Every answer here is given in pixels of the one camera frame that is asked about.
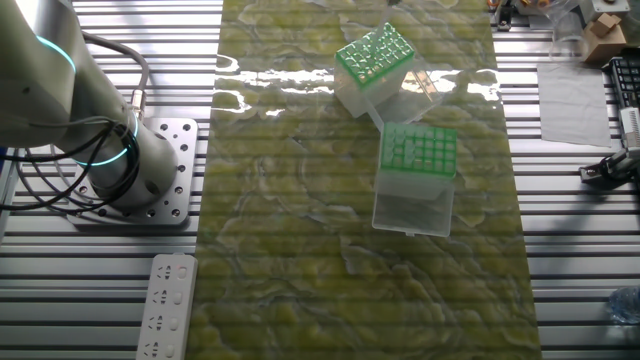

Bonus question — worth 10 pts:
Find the grey control box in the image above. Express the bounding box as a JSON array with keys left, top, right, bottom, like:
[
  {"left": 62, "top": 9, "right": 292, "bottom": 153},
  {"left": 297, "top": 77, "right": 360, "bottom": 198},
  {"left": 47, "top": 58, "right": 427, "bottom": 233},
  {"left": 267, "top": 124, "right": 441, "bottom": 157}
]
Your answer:
[{"left": 590, "top": 0, "right": 632, "bottom": 15}]

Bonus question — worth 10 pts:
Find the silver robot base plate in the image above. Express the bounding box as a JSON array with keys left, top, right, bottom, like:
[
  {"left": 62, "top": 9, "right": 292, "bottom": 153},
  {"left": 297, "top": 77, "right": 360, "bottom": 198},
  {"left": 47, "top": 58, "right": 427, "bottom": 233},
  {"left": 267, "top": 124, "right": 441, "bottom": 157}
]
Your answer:
[{"left": 67, "top": 117, "right": 200, "bottom": 227}]

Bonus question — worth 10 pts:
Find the thick grey robot cable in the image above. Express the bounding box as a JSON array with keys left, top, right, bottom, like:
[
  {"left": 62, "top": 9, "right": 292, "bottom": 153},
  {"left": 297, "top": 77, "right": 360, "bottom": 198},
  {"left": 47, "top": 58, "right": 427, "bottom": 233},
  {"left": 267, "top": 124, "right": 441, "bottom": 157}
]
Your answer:
[{"left": 78, "top": 30, "right": 152, "bottom": 121}]

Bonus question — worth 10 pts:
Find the green marble pattern mat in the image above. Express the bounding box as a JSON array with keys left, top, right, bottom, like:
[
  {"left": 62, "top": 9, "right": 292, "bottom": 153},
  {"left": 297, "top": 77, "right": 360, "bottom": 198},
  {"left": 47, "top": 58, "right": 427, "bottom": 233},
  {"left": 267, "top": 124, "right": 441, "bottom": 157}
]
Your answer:
[{"left": 185, "top": 0, "right": 544, "bottom": 360}]

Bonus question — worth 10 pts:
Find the small brown cardboard box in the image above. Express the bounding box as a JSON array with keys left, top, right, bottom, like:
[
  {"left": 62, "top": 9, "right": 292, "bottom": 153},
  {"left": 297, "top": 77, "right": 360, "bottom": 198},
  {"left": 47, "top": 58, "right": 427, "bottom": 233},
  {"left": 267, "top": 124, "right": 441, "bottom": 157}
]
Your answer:
[{"left": 580, "top": 12, "right": 629, "bottom": 65}]

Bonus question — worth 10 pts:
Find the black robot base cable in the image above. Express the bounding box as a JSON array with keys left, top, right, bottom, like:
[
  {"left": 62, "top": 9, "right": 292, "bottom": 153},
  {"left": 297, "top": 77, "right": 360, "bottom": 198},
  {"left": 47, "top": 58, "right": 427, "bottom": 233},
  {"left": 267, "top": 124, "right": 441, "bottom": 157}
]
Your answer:
[{"left": 0, "top": 117, "right": 142, "bottom": 216}]

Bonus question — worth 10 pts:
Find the black clamp stand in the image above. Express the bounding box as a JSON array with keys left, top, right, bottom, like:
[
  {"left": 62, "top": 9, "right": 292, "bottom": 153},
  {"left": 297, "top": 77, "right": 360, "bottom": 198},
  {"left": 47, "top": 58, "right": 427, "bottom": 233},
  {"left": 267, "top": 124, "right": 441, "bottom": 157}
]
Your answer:
[{"left": 494, "top": 0, "right": 514, "bottom": 32}]

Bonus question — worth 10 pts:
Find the clear plastic cup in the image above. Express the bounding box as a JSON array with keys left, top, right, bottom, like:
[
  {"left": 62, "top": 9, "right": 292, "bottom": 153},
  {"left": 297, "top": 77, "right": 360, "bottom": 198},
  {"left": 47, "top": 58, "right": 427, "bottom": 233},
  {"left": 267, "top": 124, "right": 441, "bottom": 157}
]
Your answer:
[{"left": 547, "top": 0, "right": 590, "bottom": 62}]

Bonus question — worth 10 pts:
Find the silver depth camera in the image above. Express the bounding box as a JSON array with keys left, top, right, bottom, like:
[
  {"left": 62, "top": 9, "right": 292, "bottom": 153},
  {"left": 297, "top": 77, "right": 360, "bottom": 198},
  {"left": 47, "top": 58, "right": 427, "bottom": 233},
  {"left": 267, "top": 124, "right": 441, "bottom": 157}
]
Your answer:
[{"left": 617, "top": 106, "right": 640, "bottom": 150}]

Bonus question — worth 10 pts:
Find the black keyboard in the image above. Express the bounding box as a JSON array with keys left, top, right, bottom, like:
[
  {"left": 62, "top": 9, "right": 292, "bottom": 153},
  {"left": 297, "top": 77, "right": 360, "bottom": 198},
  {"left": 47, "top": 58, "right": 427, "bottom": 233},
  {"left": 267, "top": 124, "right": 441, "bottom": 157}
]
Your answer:
[{"left": 605, "top": 55, "right": 640, "bottom": 110}]

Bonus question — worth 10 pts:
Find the clear tip box green rack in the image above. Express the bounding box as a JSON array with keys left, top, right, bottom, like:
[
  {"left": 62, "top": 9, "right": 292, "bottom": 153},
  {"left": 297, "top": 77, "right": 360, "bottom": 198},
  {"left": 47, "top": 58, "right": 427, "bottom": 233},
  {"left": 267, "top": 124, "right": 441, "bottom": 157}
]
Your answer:
[
  {"left": 333, "top": 22, "right": 445, "bottom": 126},
  {"left": 371, "top": 123, "right": 459, "bottom": 239}
]

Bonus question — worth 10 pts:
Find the white paper sheet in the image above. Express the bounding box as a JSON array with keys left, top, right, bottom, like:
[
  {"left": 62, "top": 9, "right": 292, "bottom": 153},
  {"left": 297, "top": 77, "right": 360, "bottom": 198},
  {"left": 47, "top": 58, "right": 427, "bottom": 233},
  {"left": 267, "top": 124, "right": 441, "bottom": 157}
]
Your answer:
[{"left": 535, "top": 60, "right": 613, "bottom": 150}]

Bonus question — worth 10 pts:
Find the silver camera on black clamp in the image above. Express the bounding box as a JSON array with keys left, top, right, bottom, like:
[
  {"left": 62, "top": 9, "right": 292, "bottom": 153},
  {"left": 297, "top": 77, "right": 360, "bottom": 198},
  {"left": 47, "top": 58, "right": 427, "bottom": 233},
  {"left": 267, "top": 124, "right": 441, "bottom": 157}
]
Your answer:
[{"left": 578, "top": 147, "right": 640, "bottom": 190}]

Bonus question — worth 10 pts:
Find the clear water bottle blue cap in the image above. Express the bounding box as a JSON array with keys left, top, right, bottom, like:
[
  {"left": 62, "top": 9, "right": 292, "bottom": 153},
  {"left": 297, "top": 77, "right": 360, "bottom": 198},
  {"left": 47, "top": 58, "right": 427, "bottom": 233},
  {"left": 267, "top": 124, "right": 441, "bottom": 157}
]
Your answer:
[{"left": 606, "top": 284, "right": 640, "bottom": 326}]

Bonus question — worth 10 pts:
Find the white power strip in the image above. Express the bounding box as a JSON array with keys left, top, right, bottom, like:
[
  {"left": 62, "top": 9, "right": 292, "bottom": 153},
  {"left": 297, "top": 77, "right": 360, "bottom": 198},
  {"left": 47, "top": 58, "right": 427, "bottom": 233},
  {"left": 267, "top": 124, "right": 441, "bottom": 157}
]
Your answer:
[{"left": 134, "top": 252, "right": 200, "bottom": 360}]

